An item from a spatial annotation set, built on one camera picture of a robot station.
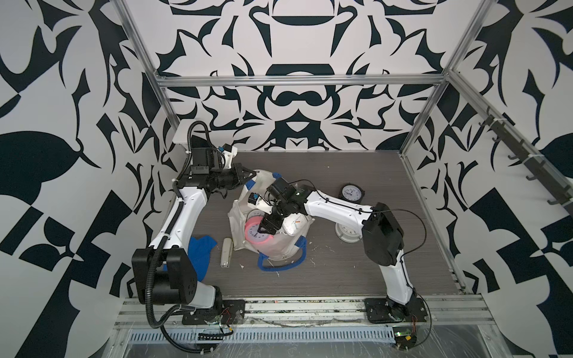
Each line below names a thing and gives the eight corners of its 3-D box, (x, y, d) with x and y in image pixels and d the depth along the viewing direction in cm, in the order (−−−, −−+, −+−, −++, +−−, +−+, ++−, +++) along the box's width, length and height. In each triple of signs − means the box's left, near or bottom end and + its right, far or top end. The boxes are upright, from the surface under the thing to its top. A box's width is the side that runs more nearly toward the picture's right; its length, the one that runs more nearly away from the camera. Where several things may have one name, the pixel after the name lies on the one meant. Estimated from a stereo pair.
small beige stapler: (220, 267, 84) (218, 264, 82) (225, 240, 91) (223, 237, 88) (229, 267, 84) (227, 264, 82) (233, 240, 91) (232, 237, 88)
